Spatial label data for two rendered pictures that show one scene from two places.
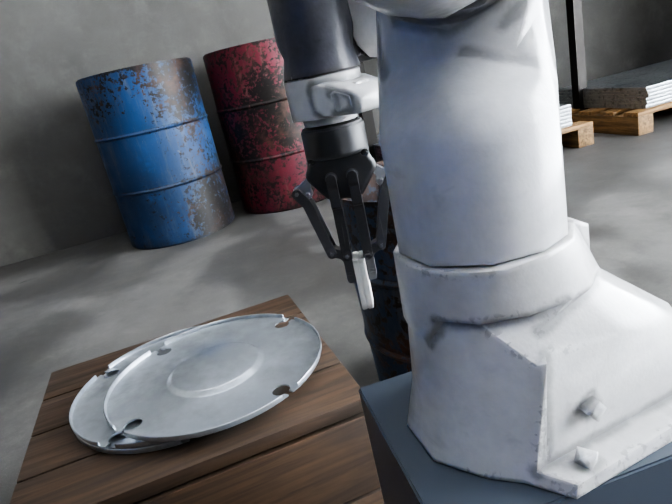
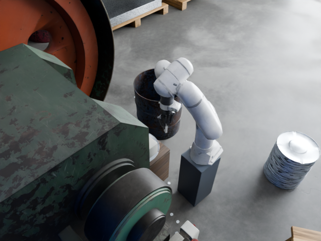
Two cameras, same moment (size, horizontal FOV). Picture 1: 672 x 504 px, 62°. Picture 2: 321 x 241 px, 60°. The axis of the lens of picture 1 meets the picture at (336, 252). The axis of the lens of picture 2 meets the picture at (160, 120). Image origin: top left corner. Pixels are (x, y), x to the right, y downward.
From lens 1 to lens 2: 1.41 m
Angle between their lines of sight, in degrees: 38
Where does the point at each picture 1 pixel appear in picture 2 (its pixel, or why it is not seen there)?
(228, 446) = (152, 162)
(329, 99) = (171, 108)
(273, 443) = (158, 160)
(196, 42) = not seen: outside the picture
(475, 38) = not seen: hidden behind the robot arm
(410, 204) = (200, 144)
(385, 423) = (188, 159)
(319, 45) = (170, 101)
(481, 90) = not seen: hidden behind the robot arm
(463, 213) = (206, 145)
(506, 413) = (206, 159)
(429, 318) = (199, 152)
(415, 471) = (195, 165)
